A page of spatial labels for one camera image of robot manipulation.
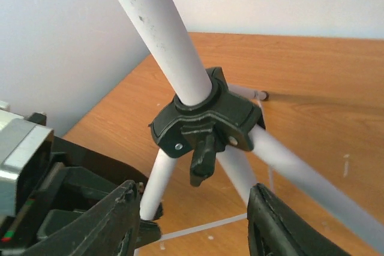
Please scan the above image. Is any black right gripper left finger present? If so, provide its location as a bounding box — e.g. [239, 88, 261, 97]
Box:
[19, 180, 142, 255]

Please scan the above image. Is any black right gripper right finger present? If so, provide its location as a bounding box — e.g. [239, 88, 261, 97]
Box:
[247, 183, 349, 256]

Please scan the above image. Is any silver tripod music stand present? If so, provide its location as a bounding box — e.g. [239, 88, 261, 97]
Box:
[118, 0, 383, 252]

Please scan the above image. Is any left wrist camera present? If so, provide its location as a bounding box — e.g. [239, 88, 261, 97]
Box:
[1, 101, 54, 217]

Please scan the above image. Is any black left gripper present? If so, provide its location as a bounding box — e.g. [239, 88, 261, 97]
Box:
[0, 112, 164, 256]

